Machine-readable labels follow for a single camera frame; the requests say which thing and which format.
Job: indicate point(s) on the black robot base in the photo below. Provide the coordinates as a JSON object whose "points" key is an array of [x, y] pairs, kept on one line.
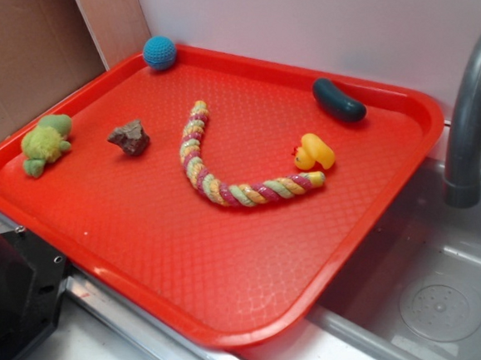
{"points": [[32, 281]]}

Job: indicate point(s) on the brown rock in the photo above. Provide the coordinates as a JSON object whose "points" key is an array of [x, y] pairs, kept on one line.
{"points": [[131, 138]]}

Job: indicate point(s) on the red plastic tray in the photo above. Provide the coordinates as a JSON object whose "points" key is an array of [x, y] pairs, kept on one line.
{"points": [[222, 277]]}

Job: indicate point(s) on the yellow rubber duck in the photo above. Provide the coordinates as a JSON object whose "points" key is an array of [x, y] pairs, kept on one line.
{"points": [[311, 151]]}

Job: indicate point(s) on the dark green toy cucumber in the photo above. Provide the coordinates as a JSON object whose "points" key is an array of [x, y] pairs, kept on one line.
{"points": [[337, 103]]}

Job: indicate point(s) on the blue crocheted ball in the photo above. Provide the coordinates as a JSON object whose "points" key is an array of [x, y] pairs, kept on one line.
{"points": [[159, 53]]}

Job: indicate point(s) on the green plush turtle toy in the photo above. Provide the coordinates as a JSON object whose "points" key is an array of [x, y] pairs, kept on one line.
{"points": [[46, 143]]}

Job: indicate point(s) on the grey toy faucet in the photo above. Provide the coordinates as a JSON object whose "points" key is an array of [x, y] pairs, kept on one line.
{"points": [[462, 171]]}

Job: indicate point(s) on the grey plastic toy sink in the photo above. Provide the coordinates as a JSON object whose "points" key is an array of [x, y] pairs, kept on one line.
{"points": [[411, 291]]}

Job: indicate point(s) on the brown cardboard panel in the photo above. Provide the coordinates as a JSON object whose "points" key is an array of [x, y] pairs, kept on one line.
{"points": [[50, 48]]}

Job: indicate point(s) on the multicolour twisted rope toy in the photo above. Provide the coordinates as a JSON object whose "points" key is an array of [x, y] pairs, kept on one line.
{"points": [[244, 195]]}

